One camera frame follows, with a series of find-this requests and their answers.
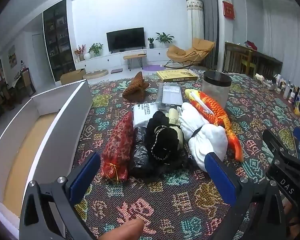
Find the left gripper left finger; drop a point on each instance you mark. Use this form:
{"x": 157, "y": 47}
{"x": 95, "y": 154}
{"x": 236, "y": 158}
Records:
{"x": 37, "y": 220}

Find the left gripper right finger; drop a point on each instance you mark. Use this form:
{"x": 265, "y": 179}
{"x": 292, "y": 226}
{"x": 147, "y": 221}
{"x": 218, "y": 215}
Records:
{"x": 269, "y": 220}

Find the red patterned fabric pouch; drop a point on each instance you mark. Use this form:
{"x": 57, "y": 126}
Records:
{"x": 116, "y": 155}

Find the white cloth bundle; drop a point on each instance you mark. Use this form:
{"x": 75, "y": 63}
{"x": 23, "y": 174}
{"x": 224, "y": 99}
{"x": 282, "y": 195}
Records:
{"x": 202, "y": 136}

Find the orange fish plush toy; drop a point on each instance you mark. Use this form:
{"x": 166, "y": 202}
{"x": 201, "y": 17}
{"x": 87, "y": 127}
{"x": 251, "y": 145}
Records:
{"x": 212, "y": 111}

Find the black hair clip bow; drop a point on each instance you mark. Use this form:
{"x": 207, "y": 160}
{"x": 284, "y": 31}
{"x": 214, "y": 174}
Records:
{"x": 161, "y": 140}

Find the cream cloth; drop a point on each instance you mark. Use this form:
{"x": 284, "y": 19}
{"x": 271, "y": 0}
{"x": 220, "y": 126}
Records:
{"x": 173, "y": 116}

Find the white wet wipes pack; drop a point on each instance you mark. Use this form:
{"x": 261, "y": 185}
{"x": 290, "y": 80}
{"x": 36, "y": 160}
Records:
{"x": 142, "y": 113}

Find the operator's hand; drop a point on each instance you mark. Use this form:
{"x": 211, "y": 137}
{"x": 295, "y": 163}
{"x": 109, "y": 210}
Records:
{"x": 130, "y": 230}

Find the white storage box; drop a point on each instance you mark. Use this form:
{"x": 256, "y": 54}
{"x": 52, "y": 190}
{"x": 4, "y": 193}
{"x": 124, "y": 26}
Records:
{"x": 39, "y": 144}

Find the bottles cluster on table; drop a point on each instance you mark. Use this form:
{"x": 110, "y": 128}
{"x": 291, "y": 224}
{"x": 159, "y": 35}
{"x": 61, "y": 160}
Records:
{"x": 285, "y": 89}

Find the clear jar black lid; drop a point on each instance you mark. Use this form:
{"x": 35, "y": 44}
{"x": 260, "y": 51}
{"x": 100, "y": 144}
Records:
{"x": 217, "y": 86}

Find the dark wooden sideboard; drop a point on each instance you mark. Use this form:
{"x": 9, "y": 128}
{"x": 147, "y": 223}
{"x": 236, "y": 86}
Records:
{"x": 240, "y": 59}

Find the cardboard box on floor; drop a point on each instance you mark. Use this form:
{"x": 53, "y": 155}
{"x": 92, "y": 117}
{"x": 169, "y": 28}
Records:
{"x": 72, "y": 76}

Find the clear plastic packet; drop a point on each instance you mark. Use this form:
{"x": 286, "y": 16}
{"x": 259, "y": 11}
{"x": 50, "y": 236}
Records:
{"x": 169, "y": 95}

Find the round beige floor cushion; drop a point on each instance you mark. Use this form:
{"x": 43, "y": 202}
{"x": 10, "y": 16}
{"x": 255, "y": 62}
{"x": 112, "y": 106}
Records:
{"x": 96, "y": 74}

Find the brown star pillow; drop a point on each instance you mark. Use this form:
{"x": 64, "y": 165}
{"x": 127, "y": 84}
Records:
{"x": 136, "y": 90}

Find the yellow rocking lounge chair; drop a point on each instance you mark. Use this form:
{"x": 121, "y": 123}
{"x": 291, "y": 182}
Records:
{"x": 180, "y": 59}

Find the red flowers in vase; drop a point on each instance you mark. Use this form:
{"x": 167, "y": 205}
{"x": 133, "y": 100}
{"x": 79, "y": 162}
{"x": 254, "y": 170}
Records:
{"x": 80, "y": 51}

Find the potted plant left green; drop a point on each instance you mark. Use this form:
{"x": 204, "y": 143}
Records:
{"x": 95, "y": 49}

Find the small wooden side table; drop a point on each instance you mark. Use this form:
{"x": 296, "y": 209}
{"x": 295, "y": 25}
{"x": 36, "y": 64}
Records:
{"x": 139, "y": 57}

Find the purple floor mat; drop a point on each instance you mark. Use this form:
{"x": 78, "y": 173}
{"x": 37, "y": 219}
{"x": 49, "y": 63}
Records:
{"x": 153, "y": 68}

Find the white TV cabinet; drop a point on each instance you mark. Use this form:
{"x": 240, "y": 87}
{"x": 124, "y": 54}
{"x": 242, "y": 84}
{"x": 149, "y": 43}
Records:
{"x": 156, "y": 56}

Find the potted plant right large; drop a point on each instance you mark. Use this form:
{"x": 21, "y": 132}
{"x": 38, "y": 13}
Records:
{"x": 164, "y": 39}

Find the white standing air conditioner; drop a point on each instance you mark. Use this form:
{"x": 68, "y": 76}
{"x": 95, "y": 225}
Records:
{"x": 195, "y": 18}

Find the black television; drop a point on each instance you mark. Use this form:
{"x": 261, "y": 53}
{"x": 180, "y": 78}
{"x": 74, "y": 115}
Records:
{"x": 124, "y": 39}

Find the potted plant right small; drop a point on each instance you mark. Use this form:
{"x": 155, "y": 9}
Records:
{"x": 151, "y": 42}

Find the black glass display cabinet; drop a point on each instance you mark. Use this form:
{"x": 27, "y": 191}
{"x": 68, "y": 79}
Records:
{"x": 57, "y": 41}

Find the grey curtain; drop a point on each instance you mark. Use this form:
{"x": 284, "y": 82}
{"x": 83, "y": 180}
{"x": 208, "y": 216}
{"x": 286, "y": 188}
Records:
{"x": 211, "y": 31}

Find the red wall hanging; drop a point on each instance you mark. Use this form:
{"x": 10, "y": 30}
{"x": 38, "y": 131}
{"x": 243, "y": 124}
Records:
{"x": 228, "y": 10}

